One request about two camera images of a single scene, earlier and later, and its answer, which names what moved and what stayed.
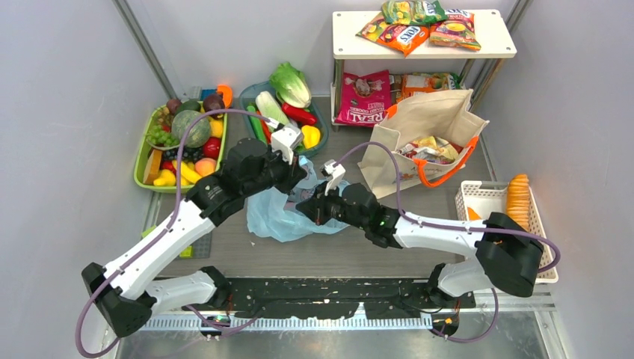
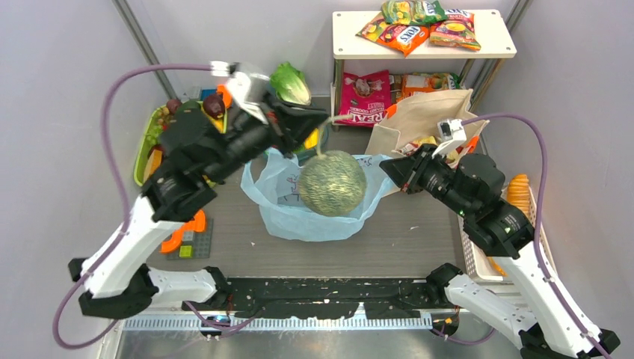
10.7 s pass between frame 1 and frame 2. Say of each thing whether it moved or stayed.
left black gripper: moved
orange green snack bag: stayed
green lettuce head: stayed
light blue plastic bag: moved
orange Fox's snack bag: stayed
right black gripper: moved
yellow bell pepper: stayed
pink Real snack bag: stayed
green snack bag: stayed
